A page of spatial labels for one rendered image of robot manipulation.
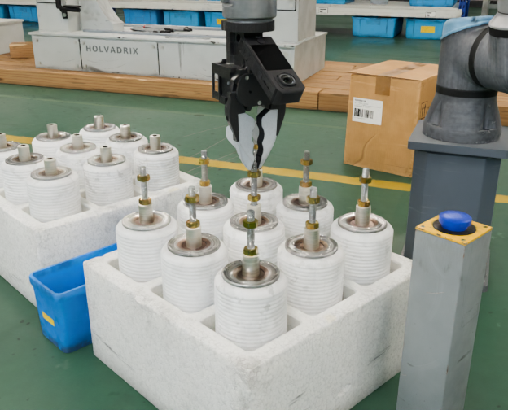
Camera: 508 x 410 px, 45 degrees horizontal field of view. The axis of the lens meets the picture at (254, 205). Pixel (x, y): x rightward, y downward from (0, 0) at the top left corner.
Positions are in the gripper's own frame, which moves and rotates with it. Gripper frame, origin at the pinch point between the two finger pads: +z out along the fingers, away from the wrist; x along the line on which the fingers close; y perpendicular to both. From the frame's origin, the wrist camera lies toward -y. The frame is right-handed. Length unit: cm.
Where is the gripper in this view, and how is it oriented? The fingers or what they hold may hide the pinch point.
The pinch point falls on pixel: (256, 162)
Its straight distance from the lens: 91.0
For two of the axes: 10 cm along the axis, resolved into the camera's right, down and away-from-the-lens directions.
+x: -8.7, 1.8, -4.6
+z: 0.0, 9.3, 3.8
